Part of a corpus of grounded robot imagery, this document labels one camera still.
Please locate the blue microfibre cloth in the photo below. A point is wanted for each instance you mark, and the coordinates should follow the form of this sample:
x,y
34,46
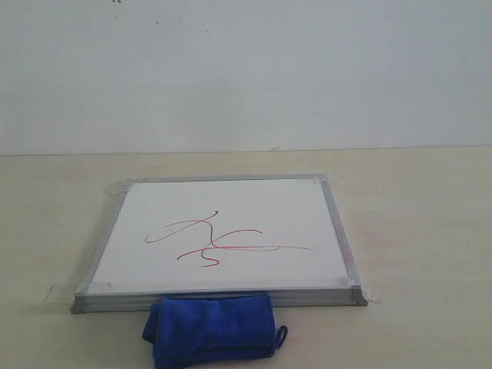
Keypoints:
x,y
189,332

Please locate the white board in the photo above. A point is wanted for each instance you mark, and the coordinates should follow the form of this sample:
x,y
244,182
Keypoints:
x,y
221,237

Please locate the clear tape back right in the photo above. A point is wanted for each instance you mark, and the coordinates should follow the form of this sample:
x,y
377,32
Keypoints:
x,y
318,179

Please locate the clear tape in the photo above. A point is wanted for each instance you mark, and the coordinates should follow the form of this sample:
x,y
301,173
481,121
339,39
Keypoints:
x,y
363,294
69,294
119,187
318,179

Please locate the clear tape back left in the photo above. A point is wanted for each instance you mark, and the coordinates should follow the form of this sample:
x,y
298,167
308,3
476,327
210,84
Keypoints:
x,y
119,187

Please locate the clear tape front right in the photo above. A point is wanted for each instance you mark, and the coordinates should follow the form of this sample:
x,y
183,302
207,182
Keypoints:
x,y
363,294

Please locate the clear tape front left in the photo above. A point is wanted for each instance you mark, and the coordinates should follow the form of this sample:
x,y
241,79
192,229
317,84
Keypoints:
x,y
69,294

